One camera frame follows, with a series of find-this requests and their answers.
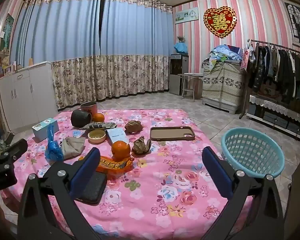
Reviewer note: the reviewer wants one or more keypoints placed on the pink floral tablecloth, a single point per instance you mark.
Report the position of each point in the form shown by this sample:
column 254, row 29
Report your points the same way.
column 165, row 180

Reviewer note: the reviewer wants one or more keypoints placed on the white lace cloth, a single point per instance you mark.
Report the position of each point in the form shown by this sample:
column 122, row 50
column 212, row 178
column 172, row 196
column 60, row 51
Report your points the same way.
column 275, row 106

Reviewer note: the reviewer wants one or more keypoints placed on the orange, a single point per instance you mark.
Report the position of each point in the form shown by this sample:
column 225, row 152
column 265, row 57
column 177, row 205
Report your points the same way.
column 98, row 118
column 120, row 150

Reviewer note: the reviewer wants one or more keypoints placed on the white paper packet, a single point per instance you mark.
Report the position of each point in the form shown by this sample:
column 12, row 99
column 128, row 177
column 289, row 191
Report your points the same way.
column 116, row 136

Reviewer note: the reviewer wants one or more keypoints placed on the beige bowl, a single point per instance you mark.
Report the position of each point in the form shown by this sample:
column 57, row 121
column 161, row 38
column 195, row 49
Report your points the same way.
column 96, row 138

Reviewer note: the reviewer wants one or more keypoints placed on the black wallet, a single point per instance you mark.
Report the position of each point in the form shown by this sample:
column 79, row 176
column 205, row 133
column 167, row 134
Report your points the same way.
column 96, row 187

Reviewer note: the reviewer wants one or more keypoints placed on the pink hanging bag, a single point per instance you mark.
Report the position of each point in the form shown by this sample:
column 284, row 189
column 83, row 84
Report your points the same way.
column 246, row 57

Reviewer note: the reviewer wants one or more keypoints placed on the brown paper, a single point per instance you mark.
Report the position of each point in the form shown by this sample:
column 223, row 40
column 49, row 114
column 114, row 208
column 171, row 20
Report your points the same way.
column 140, row 146
column 133, row 127

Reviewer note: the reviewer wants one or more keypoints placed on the cloth-covered cabinet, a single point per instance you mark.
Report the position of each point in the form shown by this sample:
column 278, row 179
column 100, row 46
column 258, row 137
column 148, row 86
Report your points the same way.
column 222, row 85

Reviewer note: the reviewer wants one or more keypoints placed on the metal clothes rack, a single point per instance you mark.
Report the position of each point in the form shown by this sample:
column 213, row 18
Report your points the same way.
column 277, row 45

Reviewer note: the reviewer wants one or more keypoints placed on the wall poster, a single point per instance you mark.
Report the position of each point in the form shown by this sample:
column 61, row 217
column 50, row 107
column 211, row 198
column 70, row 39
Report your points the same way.
column 6, row 37

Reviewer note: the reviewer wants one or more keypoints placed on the orange snack wrapper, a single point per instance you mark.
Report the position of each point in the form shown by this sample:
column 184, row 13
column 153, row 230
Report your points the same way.
column 112, row 165

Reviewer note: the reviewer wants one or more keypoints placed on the black woven cup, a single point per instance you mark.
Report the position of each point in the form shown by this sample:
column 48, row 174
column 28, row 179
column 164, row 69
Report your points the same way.
column 77, row 118

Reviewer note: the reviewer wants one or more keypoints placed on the white cabinet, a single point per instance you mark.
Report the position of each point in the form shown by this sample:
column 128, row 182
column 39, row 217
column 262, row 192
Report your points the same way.
column 27, row 92

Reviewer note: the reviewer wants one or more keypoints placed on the blue covered water bottle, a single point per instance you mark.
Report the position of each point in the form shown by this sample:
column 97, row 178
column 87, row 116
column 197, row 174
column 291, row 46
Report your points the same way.
column 181, row 48

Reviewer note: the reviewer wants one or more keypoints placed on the black and white wall photo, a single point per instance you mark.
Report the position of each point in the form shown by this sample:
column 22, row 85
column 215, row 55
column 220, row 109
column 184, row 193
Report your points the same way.
column 298, row 22

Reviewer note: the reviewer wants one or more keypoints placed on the pile of folded clothes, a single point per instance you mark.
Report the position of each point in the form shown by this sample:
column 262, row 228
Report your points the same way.
column 222, row 53

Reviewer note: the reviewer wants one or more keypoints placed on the small side table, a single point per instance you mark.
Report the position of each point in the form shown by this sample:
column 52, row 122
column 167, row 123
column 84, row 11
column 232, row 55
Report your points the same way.
column 190, row 75

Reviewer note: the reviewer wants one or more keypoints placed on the row of hanging clothes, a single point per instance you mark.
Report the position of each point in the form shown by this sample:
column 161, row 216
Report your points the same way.
column 282, row 72

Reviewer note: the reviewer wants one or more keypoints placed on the patterned snack packet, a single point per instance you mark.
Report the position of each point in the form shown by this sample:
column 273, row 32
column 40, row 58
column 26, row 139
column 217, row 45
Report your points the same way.
column 100, row 125

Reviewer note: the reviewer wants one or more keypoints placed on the wall picture calendar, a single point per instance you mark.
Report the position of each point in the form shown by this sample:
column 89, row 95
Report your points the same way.
column 186, row 15

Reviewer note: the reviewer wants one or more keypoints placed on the pink mug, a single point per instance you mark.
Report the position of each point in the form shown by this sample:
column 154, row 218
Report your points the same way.
column 88, row 110

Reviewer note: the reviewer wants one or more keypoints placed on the red heart wall decoration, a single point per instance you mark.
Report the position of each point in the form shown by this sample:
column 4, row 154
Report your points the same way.
column 220, row 22

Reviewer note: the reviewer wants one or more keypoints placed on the grey water dispenser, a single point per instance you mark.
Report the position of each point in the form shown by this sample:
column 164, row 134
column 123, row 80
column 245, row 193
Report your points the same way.
column 178, row 75

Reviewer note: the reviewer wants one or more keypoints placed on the beige cloth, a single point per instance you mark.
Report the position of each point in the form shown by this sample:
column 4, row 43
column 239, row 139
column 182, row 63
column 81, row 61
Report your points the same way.
column 72, row 146

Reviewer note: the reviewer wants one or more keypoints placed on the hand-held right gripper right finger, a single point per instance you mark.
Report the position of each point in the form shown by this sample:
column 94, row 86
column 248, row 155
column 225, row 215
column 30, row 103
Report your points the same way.
column 217, row 172

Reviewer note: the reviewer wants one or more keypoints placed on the blue plastic bag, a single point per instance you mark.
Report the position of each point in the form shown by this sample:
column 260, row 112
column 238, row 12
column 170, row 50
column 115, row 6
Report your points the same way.
column 52, row 150

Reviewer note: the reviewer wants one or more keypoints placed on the blue floral curtain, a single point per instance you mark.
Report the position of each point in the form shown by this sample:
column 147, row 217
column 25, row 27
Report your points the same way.
column 65, row 42
column 135, row 42

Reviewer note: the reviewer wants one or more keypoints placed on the brown phone case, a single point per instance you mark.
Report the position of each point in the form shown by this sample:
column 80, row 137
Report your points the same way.
column 170, row 133

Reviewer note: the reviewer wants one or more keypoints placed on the small orange container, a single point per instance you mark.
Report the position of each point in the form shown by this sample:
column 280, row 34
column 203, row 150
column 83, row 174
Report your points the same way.
column 30, row 61

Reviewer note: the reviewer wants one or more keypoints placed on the light blue plastic basket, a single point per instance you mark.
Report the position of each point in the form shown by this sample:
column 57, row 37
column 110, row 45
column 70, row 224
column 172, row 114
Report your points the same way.
column 240, row 142

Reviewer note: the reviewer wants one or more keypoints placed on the small potted plant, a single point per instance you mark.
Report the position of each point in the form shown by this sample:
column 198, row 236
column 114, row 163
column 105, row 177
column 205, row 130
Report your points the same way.
column 181, row 39

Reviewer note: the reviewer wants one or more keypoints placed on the light blue tissue box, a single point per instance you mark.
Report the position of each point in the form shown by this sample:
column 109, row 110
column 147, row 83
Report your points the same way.
column 43, row 131

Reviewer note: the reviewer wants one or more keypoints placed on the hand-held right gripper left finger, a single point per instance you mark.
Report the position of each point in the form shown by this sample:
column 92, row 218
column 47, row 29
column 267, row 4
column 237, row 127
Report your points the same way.
column 85, row 170

